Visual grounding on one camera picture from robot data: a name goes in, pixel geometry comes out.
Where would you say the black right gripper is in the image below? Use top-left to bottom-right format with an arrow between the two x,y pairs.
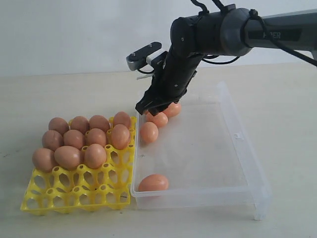
135,49 -> 198,116

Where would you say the brown egg second row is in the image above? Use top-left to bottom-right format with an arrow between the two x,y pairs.
146,112 -> 168,128
54,146 -> 83,171

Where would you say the brown egg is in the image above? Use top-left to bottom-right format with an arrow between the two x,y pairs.
84,144 -> 106,169
111,124 -> 130,150
86,128 -> 107,147
32,148 -> 58,173
63,129 -> 86,150
163,103 -> 182,118
42,130 -> 64,151
138,174 -> 169,192

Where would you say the brown egg placed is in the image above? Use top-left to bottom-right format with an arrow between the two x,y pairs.
89,115 -> 110,132
70,116 -> 90,134
48,117 -> 69,136

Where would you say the clear plastic container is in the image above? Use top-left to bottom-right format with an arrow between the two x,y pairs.
130,82 -> 272,220

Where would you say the yellow plastic egg tray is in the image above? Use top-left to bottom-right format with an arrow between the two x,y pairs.
20,116 -> 137,215

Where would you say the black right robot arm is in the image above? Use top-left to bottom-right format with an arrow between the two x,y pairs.
126,4 -> 317,115

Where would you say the brown egg left column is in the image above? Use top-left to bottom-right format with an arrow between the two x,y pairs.
140,121 -> 159,143

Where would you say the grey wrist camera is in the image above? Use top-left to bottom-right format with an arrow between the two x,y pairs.
126,42 -> 162,71

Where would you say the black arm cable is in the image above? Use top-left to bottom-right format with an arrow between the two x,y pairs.
136,0 -> 317,81

